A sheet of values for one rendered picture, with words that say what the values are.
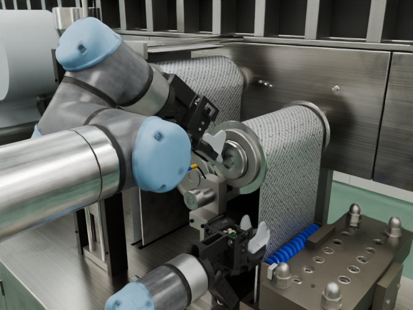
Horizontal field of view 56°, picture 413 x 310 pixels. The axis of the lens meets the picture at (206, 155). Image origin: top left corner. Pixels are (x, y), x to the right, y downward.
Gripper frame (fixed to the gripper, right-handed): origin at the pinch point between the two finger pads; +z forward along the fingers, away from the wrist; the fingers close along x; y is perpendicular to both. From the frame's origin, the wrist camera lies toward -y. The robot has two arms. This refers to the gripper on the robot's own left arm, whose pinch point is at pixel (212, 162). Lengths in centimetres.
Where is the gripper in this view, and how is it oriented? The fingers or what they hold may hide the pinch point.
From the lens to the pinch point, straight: 74.1
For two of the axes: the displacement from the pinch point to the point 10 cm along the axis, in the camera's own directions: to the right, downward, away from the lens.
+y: 4.3, -8.9, 1.7
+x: -7.3, -2.4, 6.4
